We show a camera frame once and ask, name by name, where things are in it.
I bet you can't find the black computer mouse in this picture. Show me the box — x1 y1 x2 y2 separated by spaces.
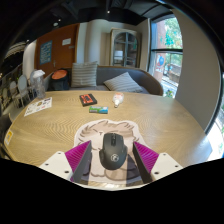
98 132 128 171

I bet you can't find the animal-shaped beige mouse pad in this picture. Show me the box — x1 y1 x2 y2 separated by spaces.
73 119 148 185

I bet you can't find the grey curved sofa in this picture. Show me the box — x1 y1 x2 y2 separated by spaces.
46 65 165 97

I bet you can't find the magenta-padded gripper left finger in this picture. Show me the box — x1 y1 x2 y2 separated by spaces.
39 140 93 184

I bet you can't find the black-framed window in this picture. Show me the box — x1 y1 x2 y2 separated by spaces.
147 15 185 100

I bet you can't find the white plastic tube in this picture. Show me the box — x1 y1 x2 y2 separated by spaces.
111 92 125 109

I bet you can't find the group of pale dining chairs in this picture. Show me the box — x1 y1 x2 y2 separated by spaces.
0 73 33 108

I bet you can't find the flat-lying striped grey cushion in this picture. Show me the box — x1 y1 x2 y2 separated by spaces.
102 71 145 94

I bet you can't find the grey round-backed chair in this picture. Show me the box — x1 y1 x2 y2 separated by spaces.
43 73 54 92

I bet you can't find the arched glass-door cabinet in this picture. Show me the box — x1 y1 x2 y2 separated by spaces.
109 27 141 70

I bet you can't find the upright striped grey cushion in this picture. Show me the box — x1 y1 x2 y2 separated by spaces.
70 61 99 89

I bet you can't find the small white door sign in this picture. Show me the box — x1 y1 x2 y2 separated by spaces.
61 37 73 47

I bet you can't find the blue wall poster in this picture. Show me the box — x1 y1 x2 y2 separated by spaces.
39 40 54 66

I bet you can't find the clear bottle with white lid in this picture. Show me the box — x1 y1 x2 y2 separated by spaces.
29 69 47 100

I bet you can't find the small green pack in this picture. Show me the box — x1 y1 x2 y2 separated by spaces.
88 105 110 115

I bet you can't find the black box with red print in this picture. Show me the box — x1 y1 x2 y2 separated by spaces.
78 93 98 108

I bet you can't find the white printed paper sheet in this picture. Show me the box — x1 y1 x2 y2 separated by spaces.
23 96 54 118

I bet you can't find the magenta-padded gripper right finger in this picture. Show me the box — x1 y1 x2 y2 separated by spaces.
132 141 184 185

